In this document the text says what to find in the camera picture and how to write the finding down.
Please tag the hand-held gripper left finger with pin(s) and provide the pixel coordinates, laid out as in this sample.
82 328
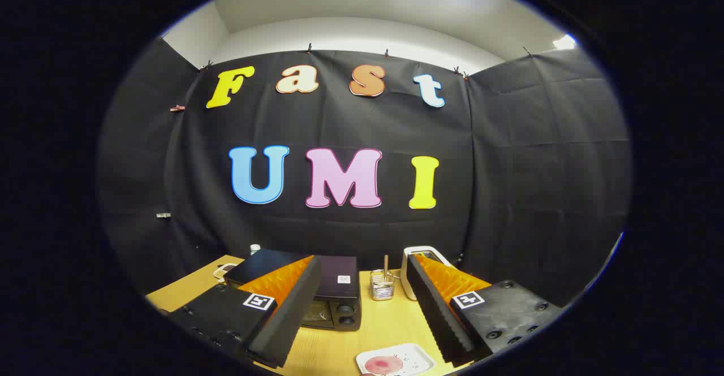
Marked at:
294 308

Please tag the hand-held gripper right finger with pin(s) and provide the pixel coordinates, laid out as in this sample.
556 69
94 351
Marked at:
435 308

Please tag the black toaster oven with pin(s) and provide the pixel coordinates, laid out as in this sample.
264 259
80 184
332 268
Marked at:
335 292

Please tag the white square plate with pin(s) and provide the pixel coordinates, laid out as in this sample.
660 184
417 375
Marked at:
419 358

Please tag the pink round ham slice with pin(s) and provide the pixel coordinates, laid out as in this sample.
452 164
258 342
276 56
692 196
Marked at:
383 364

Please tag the cream bread toaster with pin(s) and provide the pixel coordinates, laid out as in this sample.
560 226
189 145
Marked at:
404 277

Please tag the wooden stick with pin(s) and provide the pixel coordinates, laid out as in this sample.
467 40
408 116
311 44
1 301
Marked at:
386 263

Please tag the ceiling light panel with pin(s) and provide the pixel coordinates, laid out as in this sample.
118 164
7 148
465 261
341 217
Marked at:
564 42

